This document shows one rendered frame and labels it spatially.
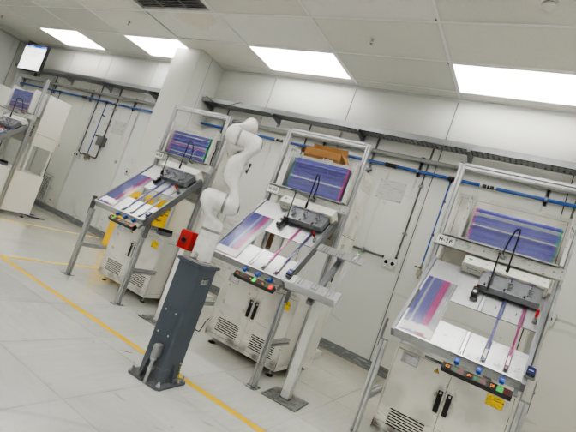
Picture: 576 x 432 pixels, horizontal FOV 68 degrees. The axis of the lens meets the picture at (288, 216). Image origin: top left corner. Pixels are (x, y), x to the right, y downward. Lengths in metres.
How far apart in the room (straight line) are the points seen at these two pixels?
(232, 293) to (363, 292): 1.73
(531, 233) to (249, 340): 2.05
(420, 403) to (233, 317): 1.47
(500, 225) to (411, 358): 1.01
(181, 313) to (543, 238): 2.18
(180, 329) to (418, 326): 1.34
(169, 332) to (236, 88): 4.43
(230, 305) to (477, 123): 3.09
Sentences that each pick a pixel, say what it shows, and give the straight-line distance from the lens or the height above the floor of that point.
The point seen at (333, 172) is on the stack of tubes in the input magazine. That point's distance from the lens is 3.37.
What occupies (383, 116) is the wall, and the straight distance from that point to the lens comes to 5.14.
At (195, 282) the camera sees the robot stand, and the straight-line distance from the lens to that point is 2.43.
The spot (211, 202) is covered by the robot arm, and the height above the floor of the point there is 1.04.
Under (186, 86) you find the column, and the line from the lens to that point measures 6.19.
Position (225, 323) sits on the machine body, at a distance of 3.49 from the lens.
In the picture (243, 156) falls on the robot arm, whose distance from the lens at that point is 2.48.
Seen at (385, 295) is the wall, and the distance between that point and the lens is 4.64.
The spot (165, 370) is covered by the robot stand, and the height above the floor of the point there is 0.09.
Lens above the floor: 1.01
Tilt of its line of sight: 3 degrees up
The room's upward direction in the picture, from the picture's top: 20 degrees clockwise
